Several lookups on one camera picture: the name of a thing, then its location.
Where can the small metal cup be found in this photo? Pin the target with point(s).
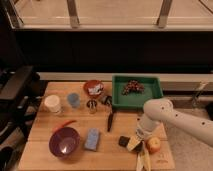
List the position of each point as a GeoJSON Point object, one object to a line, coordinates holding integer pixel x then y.
{"type": "Point", "coordinates": [92, 106]}

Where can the silver fork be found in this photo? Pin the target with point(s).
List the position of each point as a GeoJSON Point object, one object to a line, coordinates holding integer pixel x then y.
{"type": "Point", "coordinates": [138, 118]}

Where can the blue plastic cup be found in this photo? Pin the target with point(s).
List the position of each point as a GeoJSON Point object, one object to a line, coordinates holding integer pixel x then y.
{"type": "Point", "coordinates": [74, 100]}

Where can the purple bowl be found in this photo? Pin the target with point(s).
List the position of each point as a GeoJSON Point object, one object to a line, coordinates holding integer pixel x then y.
{"type": "Point", "coordinates": [64, 142]}

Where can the black handled knife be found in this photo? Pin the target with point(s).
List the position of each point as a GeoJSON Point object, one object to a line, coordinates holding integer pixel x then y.
{"type": "Point", "coordinates": [110, 119]}

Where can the green plastic tray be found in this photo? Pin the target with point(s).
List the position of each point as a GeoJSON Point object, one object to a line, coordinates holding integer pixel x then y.
{"type": "Point", "coordinates": [131, 92]}

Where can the black chair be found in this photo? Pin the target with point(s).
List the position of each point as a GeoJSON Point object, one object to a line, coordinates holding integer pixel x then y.
{"type": "Point", "coordinates": [14, 91]}

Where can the blue sponge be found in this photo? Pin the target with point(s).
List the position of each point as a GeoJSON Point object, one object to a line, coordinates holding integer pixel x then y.
{"type": "Point", "coordinates": [92, 139]}

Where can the yellow banana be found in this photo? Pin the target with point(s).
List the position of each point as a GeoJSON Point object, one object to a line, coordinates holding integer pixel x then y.
{"type": "Point", "coordinates": [143, 161]}

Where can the white cup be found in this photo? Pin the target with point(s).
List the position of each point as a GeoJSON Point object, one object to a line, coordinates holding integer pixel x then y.
{"type": "Point", "coordinates": [53, 103]}

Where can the red bowl with white contents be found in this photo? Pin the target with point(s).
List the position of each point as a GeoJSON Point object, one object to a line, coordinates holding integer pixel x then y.
{"type": "Point", "coordinates": [93, 88]}

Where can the small dark object by tray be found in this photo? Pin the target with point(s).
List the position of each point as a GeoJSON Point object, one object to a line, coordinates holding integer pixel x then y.
{"type": "Point", "coordinates": [107, 100]}

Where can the red apple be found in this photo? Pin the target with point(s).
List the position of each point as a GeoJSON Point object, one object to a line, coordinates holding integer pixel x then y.
{"type": "Point", "coordinates": [153, 144]}

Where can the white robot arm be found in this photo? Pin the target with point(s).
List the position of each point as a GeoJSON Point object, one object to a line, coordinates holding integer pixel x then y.
{"type": "Point", "coordinates": [160, 110]}

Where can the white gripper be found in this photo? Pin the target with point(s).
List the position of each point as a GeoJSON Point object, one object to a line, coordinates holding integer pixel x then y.
{"type": "Point", "coordinates": [144, 129]}

